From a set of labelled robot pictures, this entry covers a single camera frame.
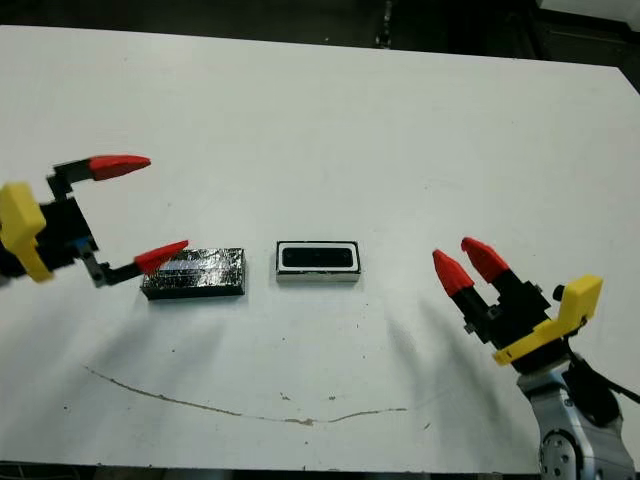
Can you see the glossy black box lid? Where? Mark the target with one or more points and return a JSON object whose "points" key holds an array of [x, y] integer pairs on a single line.
{"points": [[210, 274]]}

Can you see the white camera box base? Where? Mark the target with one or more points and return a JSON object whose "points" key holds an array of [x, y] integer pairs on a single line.
{"points": [[315, 278]]}

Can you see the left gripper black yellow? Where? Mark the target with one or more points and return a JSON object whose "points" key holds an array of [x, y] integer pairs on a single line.
{"points": [[60, 230]]}

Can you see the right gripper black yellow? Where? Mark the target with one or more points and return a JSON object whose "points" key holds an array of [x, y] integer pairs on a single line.
{"points": [[520, 320]]}

